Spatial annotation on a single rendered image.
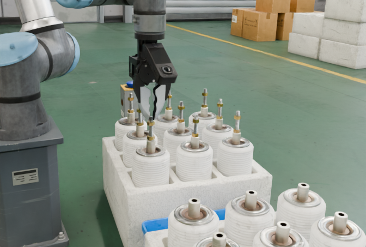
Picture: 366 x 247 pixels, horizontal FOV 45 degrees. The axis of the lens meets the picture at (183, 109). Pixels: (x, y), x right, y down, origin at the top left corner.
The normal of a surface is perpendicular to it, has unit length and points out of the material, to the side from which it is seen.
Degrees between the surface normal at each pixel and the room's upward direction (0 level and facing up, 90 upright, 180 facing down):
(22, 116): 72
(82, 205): 0
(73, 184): 0
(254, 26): 90
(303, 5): 90
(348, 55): 90
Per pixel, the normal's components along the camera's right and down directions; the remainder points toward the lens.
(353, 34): -0.89, 0.11
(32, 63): 0.93, 0.14
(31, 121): 0.72, -0.08
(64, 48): 0.87, -0.18
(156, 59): 0.29, -0.65
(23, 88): 0.61, 0.25
